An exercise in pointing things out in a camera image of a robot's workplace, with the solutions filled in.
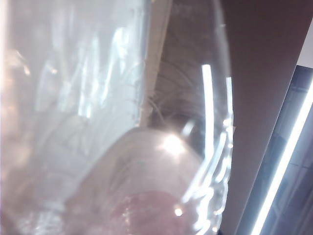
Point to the long white ceiling light strip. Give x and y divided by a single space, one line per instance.
288 161

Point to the clear red-label water bottle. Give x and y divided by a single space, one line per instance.
97 122

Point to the brown desk partition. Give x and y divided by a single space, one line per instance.
264 73

